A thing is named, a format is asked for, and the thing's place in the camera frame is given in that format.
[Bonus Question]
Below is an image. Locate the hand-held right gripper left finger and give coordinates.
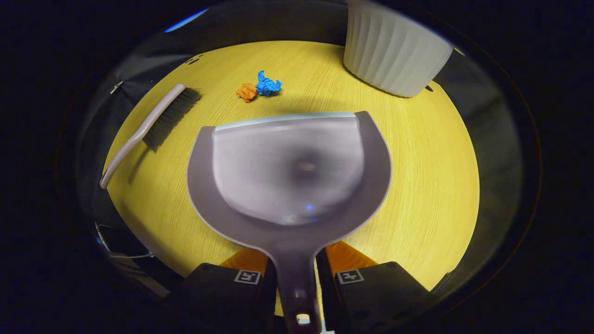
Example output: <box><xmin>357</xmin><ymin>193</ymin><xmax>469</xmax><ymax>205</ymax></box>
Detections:
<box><xmin>173</xmin><ymin>247</ymin><xmax>279</xmax><ymax>334</ymax></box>

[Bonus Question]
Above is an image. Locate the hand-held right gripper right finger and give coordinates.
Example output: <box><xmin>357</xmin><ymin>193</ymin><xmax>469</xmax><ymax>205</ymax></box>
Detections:
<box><xmin>316</xmin><ymin>240</ymin><xmax>437</xmax><ymax>334</ymax></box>

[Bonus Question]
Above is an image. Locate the light purple dustpan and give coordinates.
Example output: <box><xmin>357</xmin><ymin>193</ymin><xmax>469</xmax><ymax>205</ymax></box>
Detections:
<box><xmin>186</xmin><ymin>110</ymin><xmax>393</xmax><ymax>334</ymax></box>

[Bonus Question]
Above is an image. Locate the orange paper scrap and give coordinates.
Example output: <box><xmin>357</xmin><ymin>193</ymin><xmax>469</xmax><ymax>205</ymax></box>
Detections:
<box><xmin>236</xmin><ymin>83</ymin><xmax>258</xmax><ymax>103</ymax></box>

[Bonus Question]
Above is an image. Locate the blue paper scrap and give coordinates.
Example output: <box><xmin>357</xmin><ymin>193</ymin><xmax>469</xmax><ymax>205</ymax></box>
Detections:
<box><xmin>256</xmin><ymin>71</ymin><xmax>283</xmax><ymax>97</ymax></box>

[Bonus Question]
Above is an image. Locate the white ribbed garbage bin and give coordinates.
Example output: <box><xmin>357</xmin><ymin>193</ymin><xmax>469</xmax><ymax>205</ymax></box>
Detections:
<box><xmin>343</xmin><ymin>0</ymin><xmax>454</xmax><ymax>98</ymax></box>

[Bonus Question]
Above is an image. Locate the white cable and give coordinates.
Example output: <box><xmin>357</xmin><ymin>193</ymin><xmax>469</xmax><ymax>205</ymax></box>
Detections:
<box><xmin>95</xmin><ymin>223</ymin><xmax>154</xmax><ymax>259</ymax></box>

